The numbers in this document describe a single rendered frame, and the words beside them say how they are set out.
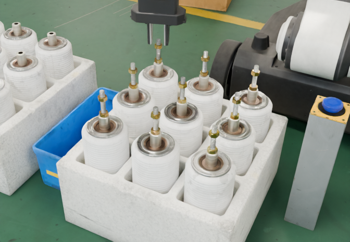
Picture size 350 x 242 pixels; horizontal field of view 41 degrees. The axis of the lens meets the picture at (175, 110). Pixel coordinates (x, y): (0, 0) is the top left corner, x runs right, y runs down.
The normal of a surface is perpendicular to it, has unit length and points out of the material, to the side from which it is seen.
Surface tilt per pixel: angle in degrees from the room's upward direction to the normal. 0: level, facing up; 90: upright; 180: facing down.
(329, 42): 52
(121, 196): 90
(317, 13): 45
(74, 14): 0
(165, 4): 90
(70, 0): 0
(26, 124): 90
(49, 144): 88
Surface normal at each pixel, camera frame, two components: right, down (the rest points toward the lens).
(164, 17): -0.13, 0.59
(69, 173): -0.44, 0.52
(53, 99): 0.90, 0.28
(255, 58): -0.29, -0.20
